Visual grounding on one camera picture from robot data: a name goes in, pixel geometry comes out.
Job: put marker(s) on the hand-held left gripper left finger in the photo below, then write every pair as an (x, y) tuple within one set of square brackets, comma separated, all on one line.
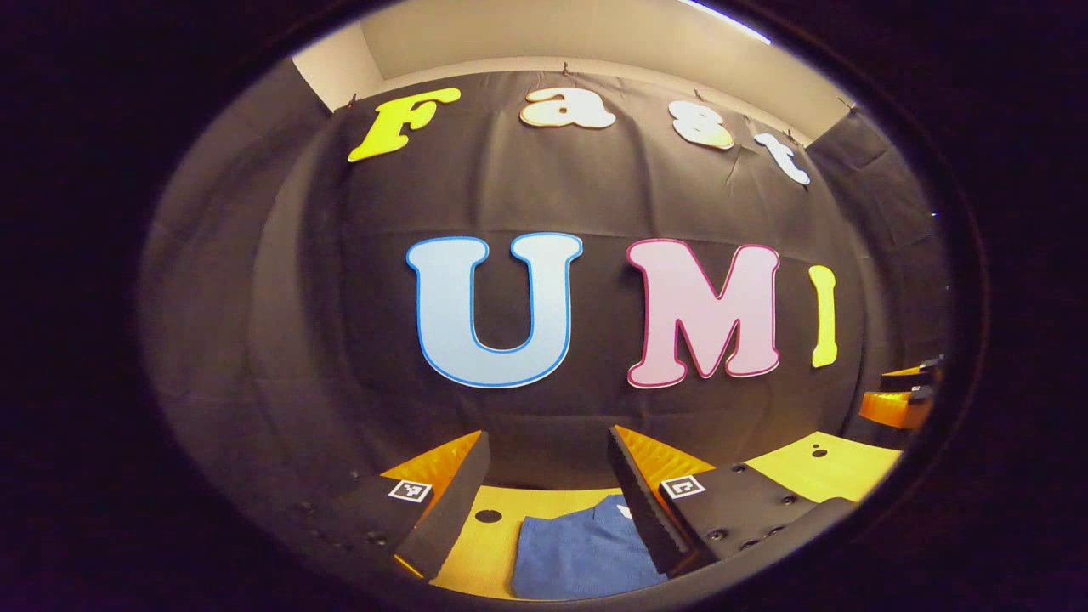
[(455, 501)]

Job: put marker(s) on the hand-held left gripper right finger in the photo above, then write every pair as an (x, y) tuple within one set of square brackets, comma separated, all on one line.
[(637, 501)]

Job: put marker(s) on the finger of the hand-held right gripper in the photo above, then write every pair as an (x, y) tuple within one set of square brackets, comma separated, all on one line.
[(914, 376), (892, 410)]

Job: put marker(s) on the blue shirt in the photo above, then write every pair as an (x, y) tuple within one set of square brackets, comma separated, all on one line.
[(578, 552)]

